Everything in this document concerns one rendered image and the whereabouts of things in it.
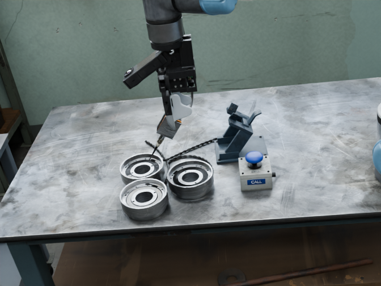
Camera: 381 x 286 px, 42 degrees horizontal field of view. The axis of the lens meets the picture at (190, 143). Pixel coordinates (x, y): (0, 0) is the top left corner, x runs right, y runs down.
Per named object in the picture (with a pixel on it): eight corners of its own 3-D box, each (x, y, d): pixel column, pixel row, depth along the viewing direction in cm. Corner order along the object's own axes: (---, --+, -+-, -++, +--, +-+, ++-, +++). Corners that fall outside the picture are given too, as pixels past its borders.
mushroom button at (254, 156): (246, 178, 112) (245, 160, 109) (245, 167, 115) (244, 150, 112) (264, 176, 111) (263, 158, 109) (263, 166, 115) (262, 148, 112)
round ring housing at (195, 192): (223, 180, 116) (221, 165, 114) (198, 206, 109) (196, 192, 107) (185, 169, 122) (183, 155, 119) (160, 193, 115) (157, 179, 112)
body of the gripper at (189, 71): (197, 95, 108) (191, 42, 101) (158, 99, 108) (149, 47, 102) (196, 79, 114) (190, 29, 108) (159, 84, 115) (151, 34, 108)
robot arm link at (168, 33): (144, 27, 99) (147, 14, 106) (148, 48, 102) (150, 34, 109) (182, 22, 99) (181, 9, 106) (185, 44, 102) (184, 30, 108)
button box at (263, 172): (241, 192, 112) (239, 174, 109) (239, 173, 118) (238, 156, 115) (277, 189, 111) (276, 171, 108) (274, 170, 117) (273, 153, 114)
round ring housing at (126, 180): (147, 197, 114) (144, 183, 112) (113, 185, 120) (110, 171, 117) (174, 173, 121) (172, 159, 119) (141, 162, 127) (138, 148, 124)
